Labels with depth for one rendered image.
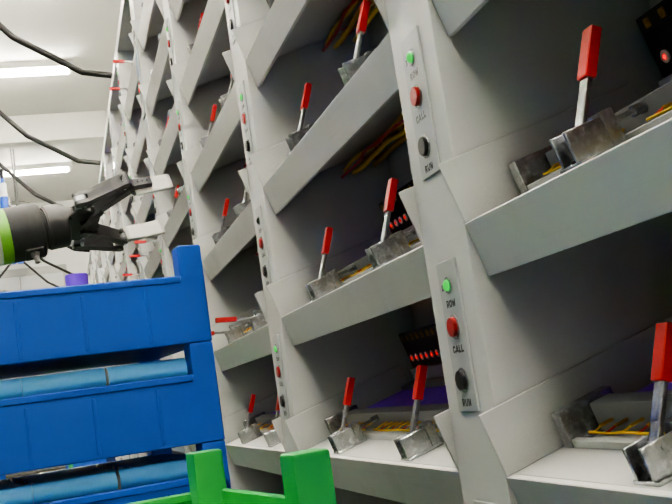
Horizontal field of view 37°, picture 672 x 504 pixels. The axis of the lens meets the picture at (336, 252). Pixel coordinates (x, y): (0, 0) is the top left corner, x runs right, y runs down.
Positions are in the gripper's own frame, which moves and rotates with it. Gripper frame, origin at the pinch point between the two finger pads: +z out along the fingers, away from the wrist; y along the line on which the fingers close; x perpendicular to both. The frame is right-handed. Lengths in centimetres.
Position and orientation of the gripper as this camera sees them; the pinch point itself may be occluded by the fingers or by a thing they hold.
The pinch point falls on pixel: (159, 206)
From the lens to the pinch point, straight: 178.6
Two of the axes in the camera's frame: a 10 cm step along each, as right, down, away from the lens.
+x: -4.0, -8.0, 4.5
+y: 2.4, -5.7, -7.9
